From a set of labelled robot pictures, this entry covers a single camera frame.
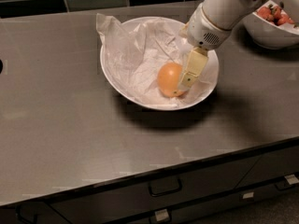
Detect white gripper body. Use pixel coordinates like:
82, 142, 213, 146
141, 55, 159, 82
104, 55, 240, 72
187, 4, 231, 50

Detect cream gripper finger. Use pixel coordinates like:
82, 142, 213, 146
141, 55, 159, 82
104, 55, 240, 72
178, 47, 208, 91
178, 23, 189, 38

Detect orange fruit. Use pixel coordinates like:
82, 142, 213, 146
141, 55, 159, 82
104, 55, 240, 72
157, 63, 184, 98

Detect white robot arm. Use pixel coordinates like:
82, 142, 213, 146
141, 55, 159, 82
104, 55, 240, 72
178, 0, 299, 91

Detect large white bowl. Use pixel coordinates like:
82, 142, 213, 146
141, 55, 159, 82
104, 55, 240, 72
99, 16, 221, 112

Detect white bowl with strawberries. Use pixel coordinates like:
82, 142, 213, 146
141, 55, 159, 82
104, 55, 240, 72
243, 0, 299, 49

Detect red strawberries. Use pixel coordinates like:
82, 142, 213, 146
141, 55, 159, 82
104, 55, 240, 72
256, 4, 294, 26

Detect right dark drawer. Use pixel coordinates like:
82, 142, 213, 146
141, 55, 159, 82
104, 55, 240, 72
238, 146, 299, 188

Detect black drawer handle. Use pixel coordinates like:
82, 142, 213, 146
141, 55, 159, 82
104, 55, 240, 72
148, 177, 182, 198

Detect dark drawer with handle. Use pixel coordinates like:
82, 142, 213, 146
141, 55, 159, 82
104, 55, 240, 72
53, 157, 256, 224

